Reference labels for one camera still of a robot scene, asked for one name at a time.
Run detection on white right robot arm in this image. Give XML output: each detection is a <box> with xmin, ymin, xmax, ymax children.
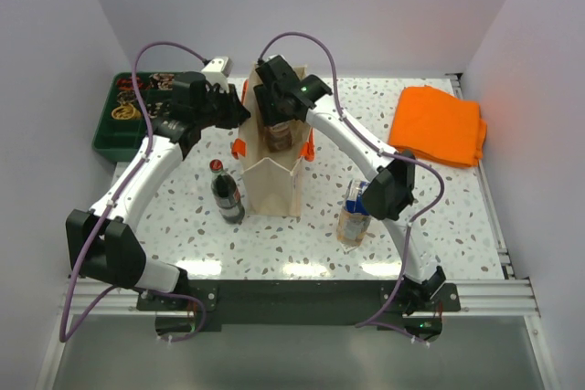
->
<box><xmin>255</xmin><ymin>56</ymin><xmax>446</xmax><ymax>311</ymax></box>

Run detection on aluminium frame rail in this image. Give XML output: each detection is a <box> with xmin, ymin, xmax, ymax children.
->
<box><xmin>58</xmin><ymin>243</ymin><xmax>542</xmax><ymax>319</ymax></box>

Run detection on red rubber bands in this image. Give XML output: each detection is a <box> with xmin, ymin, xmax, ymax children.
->
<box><xmin>115</xmin><ymin>77</ymin><xmax>148</xmax><ymax>90</ymax></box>

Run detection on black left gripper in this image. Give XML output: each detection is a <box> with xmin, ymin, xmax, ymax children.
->
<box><xmin>195</xmin><ymin>82</ymin><xmax>251</xmax><ymax>130</ymax></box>

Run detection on cola bottle left side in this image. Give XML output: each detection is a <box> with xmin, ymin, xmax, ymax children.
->
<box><xmin>209</xmin><ymin>159</ymin><xmax>245</xmax><ymax>224</ymax></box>

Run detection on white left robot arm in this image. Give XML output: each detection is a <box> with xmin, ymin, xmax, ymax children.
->
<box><xmin>66</xmin><ymin>69</ymin><xmax>250</xmax><ymax>310</ymax></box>

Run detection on yellow rubber bands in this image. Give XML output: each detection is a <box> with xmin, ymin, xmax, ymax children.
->
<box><xmin>111</xmin><ymin>104</ymin><xmax>142</xmax><ymax>121</ymax></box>

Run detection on purple juice carton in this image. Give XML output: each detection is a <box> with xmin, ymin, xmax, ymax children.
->
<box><xmin>265</xmin><ymin>121</ymin><xmax>293</xmax><ymax>153</ymax></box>

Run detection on green compartment tray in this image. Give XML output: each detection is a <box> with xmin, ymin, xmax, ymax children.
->
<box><xmin>92</xmin><ymin>71</ymin><xmax>177</xmax><ymax>163</ymax></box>

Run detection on folded orange cloth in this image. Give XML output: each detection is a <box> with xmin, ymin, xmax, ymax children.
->
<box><xmin>388</xmin><ymin>86</ymin><xmax>487</xmax><ymax>168</ymax></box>

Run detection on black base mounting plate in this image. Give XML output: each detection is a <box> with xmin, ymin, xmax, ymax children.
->
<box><xmin>136</xmin><ymin>279</ymin><xmax>462</xmax><ymax>340</ymax></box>

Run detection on orange juice carton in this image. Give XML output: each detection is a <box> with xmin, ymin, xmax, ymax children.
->
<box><xmin>336</xmin><ymin>179</ymin><xmax>371</xmax><ymax>249</ymax></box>

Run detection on beige canvas tote bag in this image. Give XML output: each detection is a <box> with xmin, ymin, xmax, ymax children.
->
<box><xmin>231</xmin><ymin>71</ymin><xmax>314</xmax><ymax>217</ymax></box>

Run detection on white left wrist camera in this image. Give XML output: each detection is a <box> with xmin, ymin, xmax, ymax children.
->
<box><xmin>201</xmin><ymin>57</ymin><xmax>233</xmax><ymax>92</ymax></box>

